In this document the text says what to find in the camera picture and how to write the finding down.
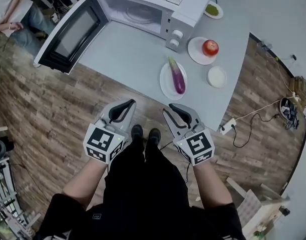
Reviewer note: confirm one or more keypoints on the green food pile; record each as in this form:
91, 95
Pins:
211, 9

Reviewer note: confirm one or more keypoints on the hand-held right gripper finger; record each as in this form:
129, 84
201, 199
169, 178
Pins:
171, 124
192, 115

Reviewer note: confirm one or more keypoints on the person's right forearm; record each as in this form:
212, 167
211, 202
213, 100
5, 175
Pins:
210, 184

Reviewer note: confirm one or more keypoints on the purple eggplant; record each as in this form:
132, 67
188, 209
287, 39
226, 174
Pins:
178, 79

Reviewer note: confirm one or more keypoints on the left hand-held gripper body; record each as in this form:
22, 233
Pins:
100, 141

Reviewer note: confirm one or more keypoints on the white wooden frame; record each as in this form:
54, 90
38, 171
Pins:
273, 209

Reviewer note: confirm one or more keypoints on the person's left forearm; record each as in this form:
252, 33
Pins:
87, 181

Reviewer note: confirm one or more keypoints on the white bowl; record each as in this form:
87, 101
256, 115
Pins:
217, 77

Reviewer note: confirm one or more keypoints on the red apple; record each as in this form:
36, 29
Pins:
210, 47

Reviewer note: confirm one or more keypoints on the black wall plug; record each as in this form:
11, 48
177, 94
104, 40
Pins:
294, 57

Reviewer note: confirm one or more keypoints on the small white plate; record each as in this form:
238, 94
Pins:
219, 15

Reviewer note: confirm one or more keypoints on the white power strip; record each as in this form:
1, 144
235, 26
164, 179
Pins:
55, 17
226, 127

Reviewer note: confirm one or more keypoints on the white pegboard panel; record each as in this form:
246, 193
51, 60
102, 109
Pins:
249, 207

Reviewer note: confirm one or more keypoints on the person's shoe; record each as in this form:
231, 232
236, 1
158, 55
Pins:
137, 134
154, 137

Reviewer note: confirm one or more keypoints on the person's left shoe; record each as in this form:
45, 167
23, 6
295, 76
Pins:
137, 134

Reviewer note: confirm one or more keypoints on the grey table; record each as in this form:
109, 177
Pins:
132, 66

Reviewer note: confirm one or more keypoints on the round black device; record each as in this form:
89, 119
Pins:
285, 105

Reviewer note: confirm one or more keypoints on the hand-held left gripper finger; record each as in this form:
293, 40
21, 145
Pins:
130, 116
106, 111

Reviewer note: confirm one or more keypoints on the brown cardboard box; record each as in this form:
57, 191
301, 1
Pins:
300, 89

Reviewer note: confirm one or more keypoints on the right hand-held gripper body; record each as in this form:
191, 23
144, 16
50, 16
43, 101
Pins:
196, 146

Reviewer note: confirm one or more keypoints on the person's right shoe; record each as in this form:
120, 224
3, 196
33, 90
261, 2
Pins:
154, 137

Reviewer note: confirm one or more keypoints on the tangled electronics pile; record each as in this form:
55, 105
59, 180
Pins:
291, 119

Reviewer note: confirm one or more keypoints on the person's black trousers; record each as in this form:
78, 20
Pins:
137, 156

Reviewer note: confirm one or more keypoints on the person's black shirt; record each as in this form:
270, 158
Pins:
142, 221

